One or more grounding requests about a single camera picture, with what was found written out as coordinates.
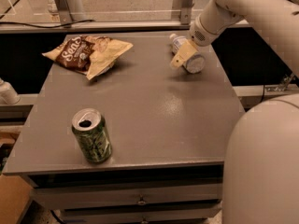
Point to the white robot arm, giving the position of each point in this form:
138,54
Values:
261,167

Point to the clear plastic water bottle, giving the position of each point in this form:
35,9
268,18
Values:
196,63

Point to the upper drawer knob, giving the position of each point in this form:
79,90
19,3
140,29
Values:
141,201

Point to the lower drawer knob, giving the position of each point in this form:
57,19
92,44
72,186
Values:
144,221

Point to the right metal bracket post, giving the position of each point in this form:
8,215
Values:
185,11

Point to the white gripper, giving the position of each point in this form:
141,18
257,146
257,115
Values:
199,34

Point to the metal bracket post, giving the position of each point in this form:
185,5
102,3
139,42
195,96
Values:
185,11
63,11

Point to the grey drawer cabinet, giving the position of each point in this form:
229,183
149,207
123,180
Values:
168,130

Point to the white pipe at left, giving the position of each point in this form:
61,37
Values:
7,93

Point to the green soda can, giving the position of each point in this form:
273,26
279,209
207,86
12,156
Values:
89,128

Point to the drawer knob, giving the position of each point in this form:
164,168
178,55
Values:
141,201
144,221

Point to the brown and cream chip bag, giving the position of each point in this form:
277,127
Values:
89,55

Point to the brown cardboard box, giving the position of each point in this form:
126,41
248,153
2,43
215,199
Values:
14,199

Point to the left metal bracket post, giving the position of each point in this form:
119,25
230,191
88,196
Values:
63,11

